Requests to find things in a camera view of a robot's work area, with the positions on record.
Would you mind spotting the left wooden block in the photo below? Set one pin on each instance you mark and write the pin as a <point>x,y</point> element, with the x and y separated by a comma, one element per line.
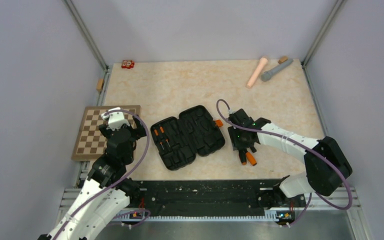
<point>100,85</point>

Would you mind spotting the black plastic tool case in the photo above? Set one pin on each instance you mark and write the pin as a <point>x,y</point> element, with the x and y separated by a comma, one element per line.
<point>193,133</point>

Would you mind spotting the pink toy microphone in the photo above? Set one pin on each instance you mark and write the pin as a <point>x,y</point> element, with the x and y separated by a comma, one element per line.
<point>260,66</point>

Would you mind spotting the long orange handled screwdriver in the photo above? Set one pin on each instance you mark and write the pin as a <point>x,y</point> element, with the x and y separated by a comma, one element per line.
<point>250,158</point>

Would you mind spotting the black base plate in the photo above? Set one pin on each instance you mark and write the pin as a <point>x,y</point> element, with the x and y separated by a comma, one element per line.
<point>210,198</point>

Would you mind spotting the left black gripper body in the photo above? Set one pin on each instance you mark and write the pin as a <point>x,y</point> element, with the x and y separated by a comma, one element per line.
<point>140,131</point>

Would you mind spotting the red toy car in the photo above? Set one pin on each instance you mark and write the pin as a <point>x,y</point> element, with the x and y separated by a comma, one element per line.
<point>127,64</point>

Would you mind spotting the aluminium frame rail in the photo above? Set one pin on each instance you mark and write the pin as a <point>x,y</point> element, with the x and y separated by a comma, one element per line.
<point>279,216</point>

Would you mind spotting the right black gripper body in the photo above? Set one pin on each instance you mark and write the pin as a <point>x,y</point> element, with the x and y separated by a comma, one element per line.
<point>238,140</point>

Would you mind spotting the wooden chessboard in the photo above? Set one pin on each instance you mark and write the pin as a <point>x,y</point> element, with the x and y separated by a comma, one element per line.
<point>94,139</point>

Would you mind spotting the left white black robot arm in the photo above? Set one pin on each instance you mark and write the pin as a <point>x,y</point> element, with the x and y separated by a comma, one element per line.
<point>107,189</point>

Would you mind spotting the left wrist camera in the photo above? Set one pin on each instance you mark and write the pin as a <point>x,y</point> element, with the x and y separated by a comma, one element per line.
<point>115,118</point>

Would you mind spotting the small orange bit driver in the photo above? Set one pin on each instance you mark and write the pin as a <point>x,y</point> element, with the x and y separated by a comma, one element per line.
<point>158,137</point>

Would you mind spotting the grey toy microphone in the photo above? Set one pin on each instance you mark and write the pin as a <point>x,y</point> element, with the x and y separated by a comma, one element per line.
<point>267,75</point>

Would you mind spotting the back wooden block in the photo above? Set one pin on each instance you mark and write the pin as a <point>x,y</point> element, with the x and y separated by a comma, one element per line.
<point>282,59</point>

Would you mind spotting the wooden block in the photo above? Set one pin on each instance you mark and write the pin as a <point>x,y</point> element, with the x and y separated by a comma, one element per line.
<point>100,85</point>
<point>282,59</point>

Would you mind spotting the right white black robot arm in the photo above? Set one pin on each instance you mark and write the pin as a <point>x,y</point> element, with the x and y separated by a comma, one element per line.
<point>326,167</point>

